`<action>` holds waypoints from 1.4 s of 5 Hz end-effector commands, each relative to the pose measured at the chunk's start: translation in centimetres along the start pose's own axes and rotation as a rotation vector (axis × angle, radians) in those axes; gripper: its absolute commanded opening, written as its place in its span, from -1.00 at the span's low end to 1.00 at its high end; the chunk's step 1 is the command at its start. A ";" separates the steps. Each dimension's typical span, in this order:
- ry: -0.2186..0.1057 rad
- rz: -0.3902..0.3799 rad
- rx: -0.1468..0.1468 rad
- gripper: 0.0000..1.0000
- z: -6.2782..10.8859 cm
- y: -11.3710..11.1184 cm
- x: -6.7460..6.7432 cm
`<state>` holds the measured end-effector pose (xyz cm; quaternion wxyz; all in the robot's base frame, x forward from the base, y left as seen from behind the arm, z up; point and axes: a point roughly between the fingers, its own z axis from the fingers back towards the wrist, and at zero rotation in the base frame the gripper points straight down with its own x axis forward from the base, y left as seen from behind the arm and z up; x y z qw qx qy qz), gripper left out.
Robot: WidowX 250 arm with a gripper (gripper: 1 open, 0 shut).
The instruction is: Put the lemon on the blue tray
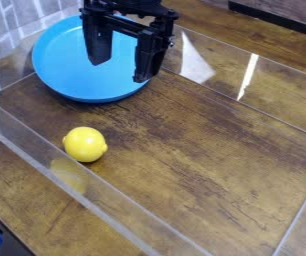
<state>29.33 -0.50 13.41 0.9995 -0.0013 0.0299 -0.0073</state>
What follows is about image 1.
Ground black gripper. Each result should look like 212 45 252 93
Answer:
80 0 179 83

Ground blue round tray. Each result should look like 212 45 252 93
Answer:
32 15 148 103

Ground clear acrylic enclosure wall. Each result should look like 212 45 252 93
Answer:
0 6 306 256

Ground yellow lemon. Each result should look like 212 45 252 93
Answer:
62 127 108 162

